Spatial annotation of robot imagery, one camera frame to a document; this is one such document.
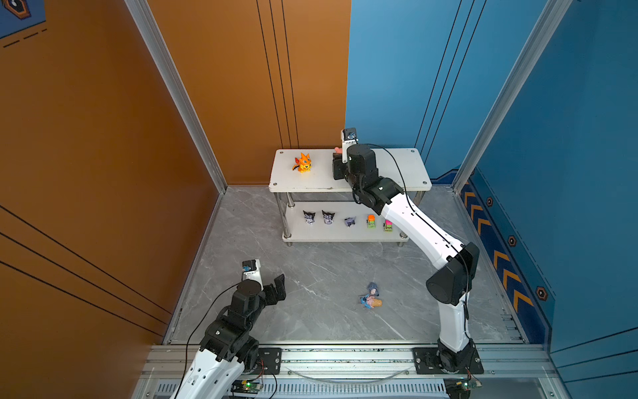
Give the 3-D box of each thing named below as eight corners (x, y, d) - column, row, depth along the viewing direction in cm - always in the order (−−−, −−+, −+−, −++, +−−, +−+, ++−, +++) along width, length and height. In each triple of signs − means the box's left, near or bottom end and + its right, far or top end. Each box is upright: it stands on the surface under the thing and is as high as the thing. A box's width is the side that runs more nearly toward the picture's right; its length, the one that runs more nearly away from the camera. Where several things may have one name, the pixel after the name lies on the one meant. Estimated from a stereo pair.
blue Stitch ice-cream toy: (359, 308, 85) (360, 305, 83) (359, 297, 87) (359, 294, 85) (381, 308, 85) (383, 305, 83) (380, 297, 87) (381, 294, 85)
